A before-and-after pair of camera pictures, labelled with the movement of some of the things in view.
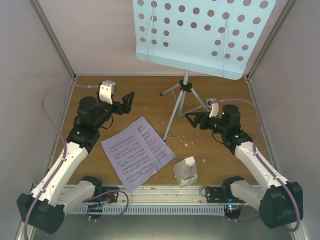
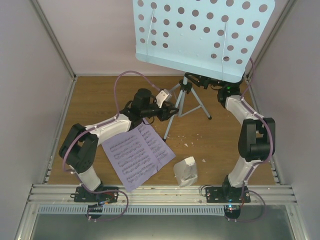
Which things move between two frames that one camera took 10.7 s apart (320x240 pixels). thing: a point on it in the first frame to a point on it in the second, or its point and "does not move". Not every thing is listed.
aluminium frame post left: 49,29 does not move
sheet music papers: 137,153 does not move
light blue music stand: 219,38 does not move
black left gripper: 126,106 to 166,110
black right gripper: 203,116 to 202,81
